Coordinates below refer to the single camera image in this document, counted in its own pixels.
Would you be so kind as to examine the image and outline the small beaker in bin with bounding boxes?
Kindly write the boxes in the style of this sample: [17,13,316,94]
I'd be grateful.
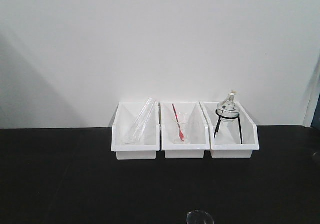
[173,112,190,145]

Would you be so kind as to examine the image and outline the white left storage bin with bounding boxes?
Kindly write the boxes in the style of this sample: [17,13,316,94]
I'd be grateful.
[111,102,161,160]

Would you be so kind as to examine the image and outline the white storage bin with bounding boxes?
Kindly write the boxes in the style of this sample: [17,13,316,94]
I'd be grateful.
[111,102,161,160]
[200,101,260,159]
[160,101,210,159]

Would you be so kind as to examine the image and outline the red stirring rod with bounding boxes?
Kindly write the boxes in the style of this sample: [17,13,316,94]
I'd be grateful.
[171,103,185,142]

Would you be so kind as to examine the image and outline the clear glass tubes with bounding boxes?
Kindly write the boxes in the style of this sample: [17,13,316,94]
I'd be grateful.
[123,97,156,145]

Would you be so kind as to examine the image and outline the white middle storage bin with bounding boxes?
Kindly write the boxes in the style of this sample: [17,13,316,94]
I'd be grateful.
[160,101,210,159]

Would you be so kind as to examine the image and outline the glass alcohol lamp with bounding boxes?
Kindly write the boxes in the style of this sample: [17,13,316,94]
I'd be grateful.
[216,90,240,122]

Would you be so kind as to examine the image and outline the white right storage bin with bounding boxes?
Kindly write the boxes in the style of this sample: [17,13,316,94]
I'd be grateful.
[200,101,260,159]

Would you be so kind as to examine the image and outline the black wire tripod stand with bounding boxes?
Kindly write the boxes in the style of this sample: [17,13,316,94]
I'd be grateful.
[213,110,243,144]

